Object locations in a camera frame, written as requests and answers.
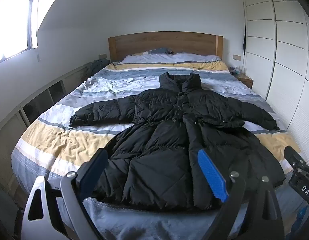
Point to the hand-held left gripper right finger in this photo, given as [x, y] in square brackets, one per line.
[212, 175]

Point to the wooden nightstand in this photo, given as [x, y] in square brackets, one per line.
[246, 80]

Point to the window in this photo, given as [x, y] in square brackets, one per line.
[12, 22]

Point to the blue grey pillow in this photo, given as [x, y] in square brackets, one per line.
[160, 50]

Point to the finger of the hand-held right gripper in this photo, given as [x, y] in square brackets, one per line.
[293, 156]

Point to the bed with striped duvet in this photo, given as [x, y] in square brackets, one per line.
[57, 142]

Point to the wooden headboard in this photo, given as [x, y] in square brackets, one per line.
[164, 41]

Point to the black puffer jacket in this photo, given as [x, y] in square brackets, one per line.
[157, 142]

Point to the white pillow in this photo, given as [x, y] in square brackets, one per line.
[197, 56]
[144, 58]

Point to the wall switch plate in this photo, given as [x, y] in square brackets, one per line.
[236, 57]
[102, 56]

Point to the clear bottle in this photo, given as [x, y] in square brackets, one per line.
[241, 70]

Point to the low white shelf unit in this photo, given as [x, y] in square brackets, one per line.
[39, 102]

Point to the white wardrobe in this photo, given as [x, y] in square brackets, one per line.
[282, 55]

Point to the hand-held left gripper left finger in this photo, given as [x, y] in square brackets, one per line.
[93, 170]

